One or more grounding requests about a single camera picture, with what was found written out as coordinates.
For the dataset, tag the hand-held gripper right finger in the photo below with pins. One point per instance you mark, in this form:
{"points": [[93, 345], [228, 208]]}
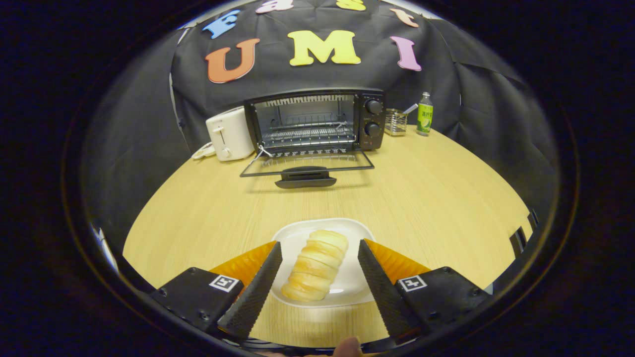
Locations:
{"points": [[384, 292]]}

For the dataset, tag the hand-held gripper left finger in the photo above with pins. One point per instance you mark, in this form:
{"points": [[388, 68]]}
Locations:
{"points": [[255, 290]]}

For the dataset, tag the golden ridged bread roll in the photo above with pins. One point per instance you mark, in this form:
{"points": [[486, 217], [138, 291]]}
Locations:
{"points": [[315, 265]]}

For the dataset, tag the black toaster oven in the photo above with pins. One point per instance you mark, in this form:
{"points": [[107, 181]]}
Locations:
{"points": [[371, 120]]}

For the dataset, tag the white pop-up toaster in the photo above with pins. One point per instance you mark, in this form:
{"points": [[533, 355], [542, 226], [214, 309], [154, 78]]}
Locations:
{"points": [[233, 131]]}

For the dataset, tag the white rectangular plate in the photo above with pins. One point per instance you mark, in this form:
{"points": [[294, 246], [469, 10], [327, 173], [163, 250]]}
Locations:
{"points": [[354, 270]]}

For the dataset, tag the dark slatted chair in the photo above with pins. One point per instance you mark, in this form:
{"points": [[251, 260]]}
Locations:
{"points": [[518, 242]]}

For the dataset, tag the metal mesh utensil holder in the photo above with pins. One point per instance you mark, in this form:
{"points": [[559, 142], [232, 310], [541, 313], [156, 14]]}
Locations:
{"points": [[395, 124]]}

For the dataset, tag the green label drink bottle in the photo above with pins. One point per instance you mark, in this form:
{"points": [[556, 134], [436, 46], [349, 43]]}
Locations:
{"points": [[424, 116]]}

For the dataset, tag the black backdrop cloth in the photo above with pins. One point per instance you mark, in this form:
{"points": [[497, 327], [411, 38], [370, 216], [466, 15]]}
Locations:
{"points": [[297, 77]]}

